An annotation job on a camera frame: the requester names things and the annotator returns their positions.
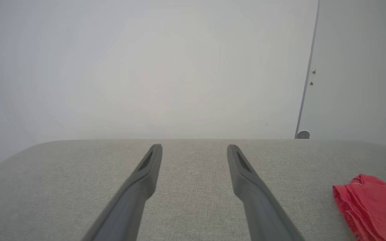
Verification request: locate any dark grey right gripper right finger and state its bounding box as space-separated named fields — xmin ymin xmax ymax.
xmin=227 ymin=144 xmax=306 ymax=241

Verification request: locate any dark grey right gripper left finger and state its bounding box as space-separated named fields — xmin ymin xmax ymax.
xmin=81 ymin=144 xmax=163 ymax=241

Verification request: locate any red white basketball jersey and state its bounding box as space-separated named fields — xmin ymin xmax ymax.
xmin=332 ymin=173 xmax=386 ymax=241

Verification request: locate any grey vertical wall strip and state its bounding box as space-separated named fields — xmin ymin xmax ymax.
xmin=294 ymin=0 xmax=321 ymax=139

